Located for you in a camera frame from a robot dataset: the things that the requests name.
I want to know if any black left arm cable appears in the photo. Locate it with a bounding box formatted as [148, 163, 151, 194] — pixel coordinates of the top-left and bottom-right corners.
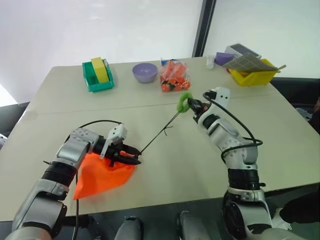
[73, 119, 124, 240]

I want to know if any clear bag of toy vegetables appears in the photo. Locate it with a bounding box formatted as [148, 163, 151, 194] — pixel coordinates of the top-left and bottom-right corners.
[159, 58, 192, 94]

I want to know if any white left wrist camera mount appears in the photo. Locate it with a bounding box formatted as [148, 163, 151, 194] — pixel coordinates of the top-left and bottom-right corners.
[99, 122, 129, 160]

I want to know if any green fabric pull ring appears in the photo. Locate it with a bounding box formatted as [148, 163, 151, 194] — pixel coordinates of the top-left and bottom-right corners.
[176, 91, 194, 114]

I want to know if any dark window frame post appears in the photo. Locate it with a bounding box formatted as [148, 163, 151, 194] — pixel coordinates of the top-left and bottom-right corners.
[192, 0, 217, 58]

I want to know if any green plastic bin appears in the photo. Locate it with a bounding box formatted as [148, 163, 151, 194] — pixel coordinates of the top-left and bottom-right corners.
[81, 58, 116, 94]

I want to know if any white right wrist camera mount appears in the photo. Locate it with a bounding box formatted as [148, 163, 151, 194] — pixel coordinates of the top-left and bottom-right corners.
[202, 86, 232, 111]

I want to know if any white shoe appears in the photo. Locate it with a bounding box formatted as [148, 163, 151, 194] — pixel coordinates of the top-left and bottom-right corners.
[270, 207, 293, 231]

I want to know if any black table crossbar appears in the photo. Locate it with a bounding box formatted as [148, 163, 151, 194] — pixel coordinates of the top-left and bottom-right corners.
[59, 214, 96, 228]

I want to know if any white cardboard box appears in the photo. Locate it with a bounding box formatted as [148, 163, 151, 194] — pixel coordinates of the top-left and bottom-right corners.
[223, 43, 262, 61]

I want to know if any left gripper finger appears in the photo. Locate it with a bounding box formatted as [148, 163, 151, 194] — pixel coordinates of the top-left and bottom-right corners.
[120, 144, 144, 157]
[117, 154, 142, 166]

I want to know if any black sofa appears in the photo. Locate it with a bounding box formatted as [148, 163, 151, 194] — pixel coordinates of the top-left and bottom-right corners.
[0, 100, 31, 139]

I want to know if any grey checked cloth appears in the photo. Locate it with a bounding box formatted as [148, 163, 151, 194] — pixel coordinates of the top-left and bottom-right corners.
[222, 52, 277, 75]

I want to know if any small white tube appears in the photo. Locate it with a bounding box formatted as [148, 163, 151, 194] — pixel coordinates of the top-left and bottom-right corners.
[205, 55, 216, 71]

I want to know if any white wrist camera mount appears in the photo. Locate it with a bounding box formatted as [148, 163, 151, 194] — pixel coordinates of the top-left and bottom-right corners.
[202, 86, 232, 111]
[99, 122, 129, 160]

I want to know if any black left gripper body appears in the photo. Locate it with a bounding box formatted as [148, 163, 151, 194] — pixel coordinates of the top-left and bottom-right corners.
[105, 144, 126, 167]

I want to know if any black trouser leg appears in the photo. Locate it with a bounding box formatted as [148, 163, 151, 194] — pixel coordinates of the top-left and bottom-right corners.
[278, 181, 320, 225]

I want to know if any dark seat behind table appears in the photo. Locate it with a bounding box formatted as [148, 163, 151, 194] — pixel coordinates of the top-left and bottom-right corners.
[269, 77, 320, 111]

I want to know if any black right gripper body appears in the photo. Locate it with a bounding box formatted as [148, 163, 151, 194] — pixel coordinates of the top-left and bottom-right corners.
[192, 99, 212, 124]

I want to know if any black drawstring cord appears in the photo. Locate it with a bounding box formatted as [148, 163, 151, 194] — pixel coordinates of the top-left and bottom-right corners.
[138, 109, 182, 155]

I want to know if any orange cloth bag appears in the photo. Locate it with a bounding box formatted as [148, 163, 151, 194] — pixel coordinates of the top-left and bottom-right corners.
[72, 152, 136, 201]

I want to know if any yellow plastic bin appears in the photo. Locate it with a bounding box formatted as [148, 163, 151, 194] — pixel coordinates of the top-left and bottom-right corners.
[228, 58, 282, 87]

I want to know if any yellow sponge block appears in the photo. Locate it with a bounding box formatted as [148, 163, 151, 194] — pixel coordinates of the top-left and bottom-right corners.
[90, 56, 110, 84]

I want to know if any grey rounded robot knee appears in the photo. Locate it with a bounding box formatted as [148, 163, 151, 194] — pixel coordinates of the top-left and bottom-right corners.
[114, 215, 145, 240]
[177, 210, 211, 240]

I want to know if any purple bowl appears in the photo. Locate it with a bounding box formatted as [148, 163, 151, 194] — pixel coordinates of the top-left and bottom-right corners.
[131, 62, 159, 84]

